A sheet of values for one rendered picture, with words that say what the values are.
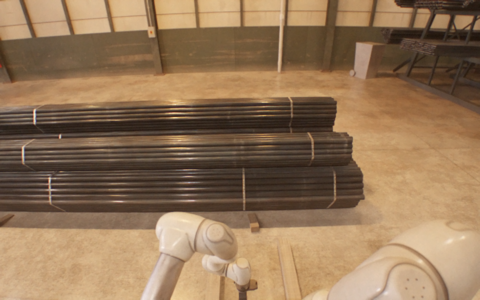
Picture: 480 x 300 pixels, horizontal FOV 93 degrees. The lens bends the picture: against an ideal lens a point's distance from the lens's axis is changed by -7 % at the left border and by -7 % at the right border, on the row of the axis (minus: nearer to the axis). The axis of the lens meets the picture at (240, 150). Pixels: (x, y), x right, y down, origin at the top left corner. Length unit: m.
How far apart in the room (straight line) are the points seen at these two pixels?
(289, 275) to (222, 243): 1.30
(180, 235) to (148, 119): 2.00
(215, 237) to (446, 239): 0.65
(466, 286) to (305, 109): 2.39
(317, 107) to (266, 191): 1.07
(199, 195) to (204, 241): 1.56
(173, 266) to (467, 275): 0.82
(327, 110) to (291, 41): 6.70
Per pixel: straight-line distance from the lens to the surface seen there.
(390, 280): 0.43
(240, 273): 1.45
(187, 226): 0.98
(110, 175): 2.75
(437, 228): 0.58
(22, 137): 3.81
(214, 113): 2.67
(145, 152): 2.51
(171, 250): 0.98
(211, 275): 2.15
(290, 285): 2.11
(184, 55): 9.40
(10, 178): 3.42
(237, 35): 9.14
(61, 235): 3.12
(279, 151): 2.36
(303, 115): 2.73
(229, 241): 0.94
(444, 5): 7.15
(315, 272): 2.34
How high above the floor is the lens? 1.89
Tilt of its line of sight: 30 degrees down
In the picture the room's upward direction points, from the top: 1 degrees counter-clockwise
